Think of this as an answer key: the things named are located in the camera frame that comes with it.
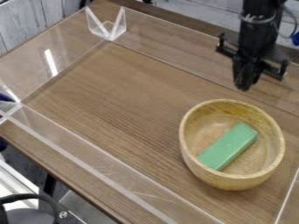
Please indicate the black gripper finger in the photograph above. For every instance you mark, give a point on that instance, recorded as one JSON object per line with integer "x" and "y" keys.
{"x": 240, "y": 74}
{"x": 252, "y": 71}

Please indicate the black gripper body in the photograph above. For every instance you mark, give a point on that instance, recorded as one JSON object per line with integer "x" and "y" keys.
{"x": 256, "y": 43}

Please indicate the green rectangular block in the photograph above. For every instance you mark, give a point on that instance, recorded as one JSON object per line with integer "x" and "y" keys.
{"x": 219, "y": 155}

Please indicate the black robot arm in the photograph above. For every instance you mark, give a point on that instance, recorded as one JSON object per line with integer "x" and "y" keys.
{"x": 261, "y": 9}

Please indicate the light wooden bowl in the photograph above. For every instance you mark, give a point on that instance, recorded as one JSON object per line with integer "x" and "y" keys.
{"x": 204, "y": 124}

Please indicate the blue object at right edge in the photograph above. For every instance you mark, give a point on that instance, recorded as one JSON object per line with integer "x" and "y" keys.
{"x": 295, "y": 39}

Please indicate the black table leg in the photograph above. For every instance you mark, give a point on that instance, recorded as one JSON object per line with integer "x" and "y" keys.
{"x": 50, "y": 185}

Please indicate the grey metal bracket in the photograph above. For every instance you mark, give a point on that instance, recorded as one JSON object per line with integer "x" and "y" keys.
{"x": 66, "y": 216}

